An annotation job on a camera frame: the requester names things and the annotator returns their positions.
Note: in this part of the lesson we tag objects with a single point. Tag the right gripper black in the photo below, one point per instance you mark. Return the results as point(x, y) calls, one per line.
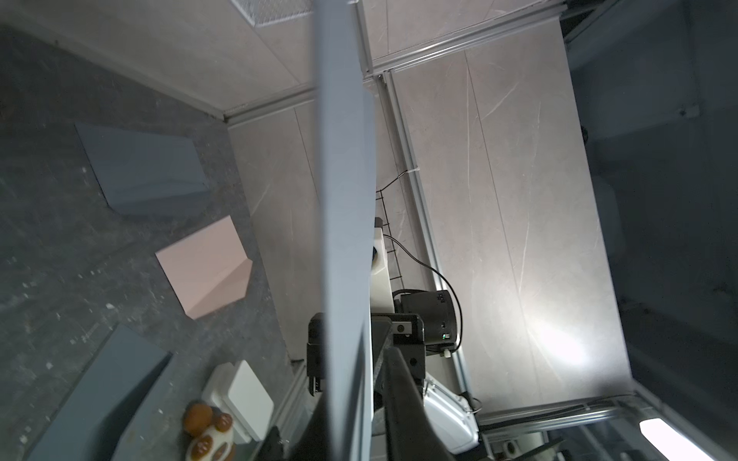
point(423, 323)

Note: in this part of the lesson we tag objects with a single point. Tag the black wire hook rack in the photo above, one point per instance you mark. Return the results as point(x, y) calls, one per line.
point(393, 207)

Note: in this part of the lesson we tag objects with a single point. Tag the brown white bear plush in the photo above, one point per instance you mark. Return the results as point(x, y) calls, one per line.
point(211, 434)

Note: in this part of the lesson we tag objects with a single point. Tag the pink envelope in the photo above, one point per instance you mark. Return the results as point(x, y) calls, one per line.
point(207, 270)

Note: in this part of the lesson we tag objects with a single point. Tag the white rectangular box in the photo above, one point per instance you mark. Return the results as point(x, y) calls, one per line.
point(234, 388)

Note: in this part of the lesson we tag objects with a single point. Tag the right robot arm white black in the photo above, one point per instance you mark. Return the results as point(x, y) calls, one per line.
point(450, 415)

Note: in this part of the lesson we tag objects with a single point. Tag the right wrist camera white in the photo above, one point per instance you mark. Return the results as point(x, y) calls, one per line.
point(381, 295)

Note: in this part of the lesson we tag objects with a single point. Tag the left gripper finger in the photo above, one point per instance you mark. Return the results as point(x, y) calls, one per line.
point(409, 434)

